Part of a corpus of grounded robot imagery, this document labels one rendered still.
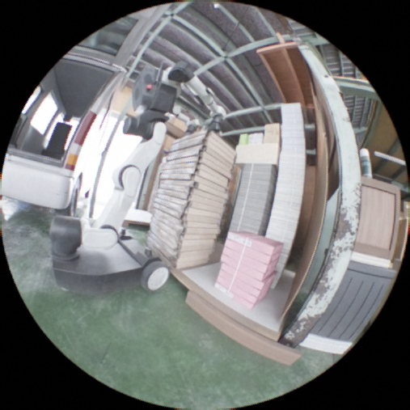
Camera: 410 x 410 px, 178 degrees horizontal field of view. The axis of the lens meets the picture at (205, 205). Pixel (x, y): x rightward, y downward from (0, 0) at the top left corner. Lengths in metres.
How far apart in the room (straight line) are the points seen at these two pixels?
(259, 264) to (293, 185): 0.63
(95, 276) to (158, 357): 0.42
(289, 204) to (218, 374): 1.05
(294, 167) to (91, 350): 1.50
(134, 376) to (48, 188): 1.11
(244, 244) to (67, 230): 0.88
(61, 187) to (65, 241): 0.49
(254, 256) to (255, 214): 0.46
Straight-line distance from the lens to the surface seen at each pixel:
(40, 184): 1.17
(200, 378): 0.61
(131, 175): 0.72
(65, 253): 0.76
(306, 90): 2.07
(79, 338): 0.67
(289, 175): 1.08
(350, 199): 0.61
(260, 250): 0.67
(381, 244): 0.79
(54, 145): 3.33
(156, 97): 0.89
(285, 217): 1.01
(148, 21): 1.44
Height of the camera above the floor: 0.57
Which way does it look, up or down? level
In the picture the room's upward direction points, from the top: 14 degrees clockwise
